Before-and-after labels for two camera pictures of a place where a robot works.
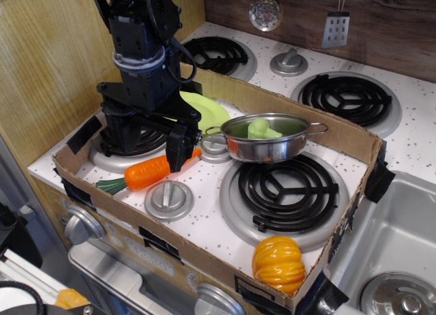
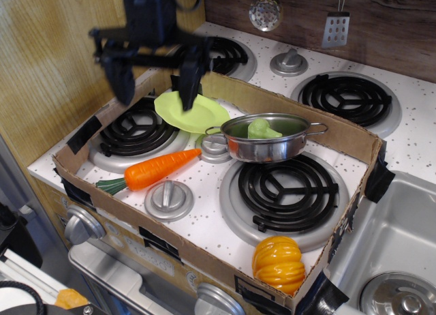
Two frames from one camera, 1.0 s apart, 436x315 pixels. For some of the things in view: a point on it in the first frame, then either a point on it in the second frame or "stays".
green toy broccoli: [260, 129] stays
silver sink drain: [398, 293] stays
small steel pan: [242, 146] stays
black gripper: [155, 94] → [151, 37]
